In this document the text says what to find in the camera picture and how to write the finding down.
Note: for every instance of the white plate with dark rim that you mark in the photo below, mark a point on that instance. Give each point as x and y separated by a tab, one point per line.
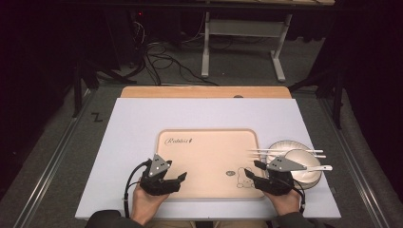
277	148

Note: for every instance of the white board table cover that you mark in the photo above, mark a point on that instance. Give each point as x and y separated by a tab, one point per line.
133	120

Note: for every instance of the dark equipment cabinet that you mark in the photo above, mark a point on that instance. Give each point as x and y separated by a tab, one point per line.
126	38

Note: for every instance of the white chopstick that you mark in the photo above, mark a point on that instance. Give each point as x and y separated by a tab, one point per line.
313	155
275	150

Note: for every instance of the beige plastic tray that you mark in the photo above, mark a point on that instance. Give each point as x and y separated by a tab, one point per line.
206	164

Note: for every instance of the black floor stand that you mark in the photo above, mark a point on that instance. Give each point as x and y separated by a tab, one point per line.
77	91
338	95

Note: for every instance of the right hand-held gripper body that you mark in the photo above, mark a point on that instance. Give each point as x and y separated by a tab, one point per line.
274	183

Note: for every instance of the wooden table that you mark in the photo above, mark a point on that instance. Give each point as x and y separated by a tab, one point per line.
190	91

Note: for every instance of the person's left hand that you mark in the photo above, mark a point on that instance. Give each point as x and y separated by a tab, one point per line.
144	205

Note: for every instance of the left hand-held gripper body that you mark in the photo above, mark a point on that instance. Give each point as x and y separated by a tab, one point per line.
158	186

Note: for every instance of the person's right hand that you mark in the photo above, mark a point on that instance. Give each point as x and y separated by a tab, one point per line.
286	202

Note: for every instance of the white ceramic spoon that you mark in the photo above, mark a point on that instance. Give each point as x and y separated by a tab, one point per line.
320	168

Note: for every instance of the white metal desk frame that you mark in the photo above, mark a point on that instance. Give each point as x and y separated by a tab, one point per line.
244	28

